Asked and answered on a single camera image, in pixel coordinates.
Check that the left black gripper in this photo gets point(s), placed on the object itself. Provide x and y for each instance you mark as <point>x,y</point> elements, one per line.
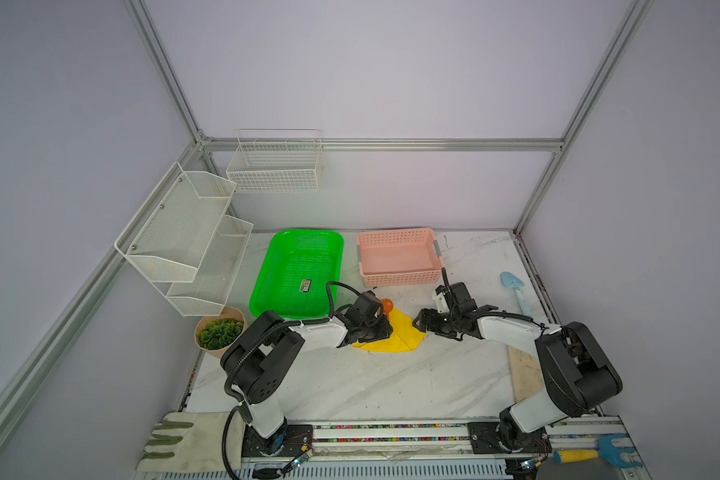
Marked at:
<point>384,332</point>

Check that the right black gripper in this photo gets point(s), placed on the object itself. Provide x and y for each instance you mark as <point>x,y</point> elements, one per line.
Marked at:
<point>431,314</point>

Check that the yellow paper napkin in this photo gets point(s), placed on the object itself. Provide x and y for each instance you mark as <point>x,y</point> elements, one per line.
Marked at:
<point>405,338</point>

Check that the orange plastic spoon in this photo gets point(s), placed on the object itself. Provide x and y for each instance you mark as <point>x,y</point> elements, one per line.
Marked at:
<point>388,306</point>

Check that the pink plastic basket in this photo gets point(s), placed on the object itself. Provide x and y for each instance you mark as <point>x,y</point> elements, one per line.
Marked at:
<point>399,257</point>

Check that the green plastic basket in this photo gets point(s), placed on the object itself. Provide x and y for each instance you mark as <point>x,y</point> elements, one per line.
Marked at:
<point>292,256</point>

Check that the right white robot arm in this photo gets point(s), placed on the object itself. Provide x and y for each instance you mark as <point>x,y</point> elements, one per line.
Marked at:
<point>577,374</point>

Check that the light blue garden trowel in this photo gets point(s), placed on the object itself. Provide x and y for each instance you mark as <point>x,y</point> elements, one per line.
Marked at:
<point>513,283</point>

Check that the right beige work glove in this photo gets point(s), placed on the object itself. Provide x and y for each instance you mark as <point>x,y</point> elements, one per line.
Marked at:
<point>526,375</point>

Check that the potted green succulent plant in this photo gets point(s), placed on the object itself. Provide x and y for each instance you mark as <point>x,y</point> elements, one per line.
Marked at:
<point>214,335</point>

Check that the white mesh two-tier shelf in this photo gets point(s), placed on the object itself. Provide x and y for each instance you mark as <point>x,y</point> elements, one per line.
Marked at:
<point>186,242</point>

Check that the left green-striped work glove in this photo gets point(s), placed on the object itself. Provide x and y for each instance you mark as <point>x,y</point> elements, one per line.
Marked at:
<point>185,442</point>

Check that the blue yellow garden fork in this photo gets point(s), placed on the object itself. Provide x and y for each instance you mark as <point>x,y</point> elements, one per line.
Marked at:
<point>616,456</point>

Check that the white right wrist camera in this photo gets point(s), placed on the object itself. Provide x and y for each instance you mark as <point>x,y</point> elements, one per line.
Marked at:
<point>442,297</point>

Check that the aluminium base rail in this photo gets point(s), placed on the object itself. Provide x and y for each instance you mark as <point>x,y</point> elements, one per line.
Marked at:
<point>411,449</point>

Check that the white wire wall basket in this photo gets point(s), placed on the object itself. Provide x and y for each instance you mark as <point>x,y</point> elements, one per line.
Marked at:
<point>277,161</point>

